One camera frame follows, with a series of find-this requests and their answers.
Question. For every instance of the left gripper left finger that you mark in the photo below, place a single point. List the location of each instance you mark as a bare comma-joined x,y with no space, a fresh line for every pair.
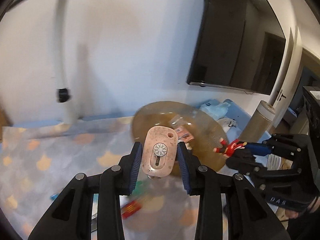
70,215

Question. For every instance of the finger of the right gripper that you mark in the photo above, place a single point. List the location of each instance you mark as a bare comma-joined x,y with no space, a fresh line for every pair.
243,161
258,149

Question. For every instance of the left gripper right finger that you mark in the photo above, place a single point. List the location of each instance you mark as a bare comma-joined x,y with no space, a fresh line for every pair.
249,216

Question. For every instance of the red-clothed black-haired doll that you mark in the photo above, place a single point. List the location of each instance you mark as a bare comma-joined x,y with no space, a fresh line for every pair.
228,149

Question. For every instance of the red cylinder tube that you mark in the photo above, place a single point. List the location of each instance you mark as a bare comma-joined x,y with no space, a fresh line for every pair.
130,209

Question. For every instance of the pink oval key case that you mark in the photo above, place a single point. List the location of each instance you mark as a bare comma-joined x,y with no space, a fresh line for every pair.
159,152

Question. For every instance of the teal plastic tree toy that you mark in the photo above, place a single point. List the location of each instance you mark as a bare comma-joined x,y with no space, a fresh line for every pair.
54,196

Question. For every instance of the dark green plastic tree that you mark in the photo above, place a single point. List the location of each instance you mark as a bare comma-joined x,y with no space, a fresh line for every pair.
141,188

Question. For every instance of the person's right hand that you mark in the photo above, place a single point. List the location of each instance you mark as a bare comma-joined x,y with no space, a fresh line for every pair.
290,214

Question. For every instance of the tan cylindrical container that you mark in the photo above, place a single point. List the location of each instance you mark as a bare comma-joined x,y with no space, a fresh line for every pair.
258,123

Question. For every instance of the white crumpled cloth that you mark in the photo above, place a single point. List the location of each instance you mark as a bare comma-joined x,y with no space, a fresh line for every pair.
227,124

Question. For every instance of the amber ribbed glass bowl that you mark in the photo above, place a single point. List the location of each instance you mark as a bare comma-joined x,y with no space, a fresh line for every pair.
206,131

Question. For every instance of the light blue plastic bag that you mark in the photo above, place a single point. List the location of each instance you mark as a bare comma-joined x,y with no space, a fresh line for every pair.
216,112

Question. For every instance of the pink card pack in bowl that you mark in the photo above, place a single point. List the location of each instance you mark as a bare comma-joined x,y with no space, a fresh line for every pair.
184,135

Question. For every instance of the patterned fan-print table mat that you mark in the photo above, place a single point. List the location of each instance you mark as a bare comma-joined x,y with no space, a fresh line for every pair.
38,162

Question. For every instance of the white lamp pole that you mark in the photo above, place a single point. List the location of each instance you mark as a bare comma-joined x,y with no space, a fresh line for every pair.
64,98

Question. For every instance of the wall-mounted black television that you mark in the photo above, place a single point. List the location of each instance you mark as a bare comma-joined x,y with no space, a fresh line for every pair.
240,46

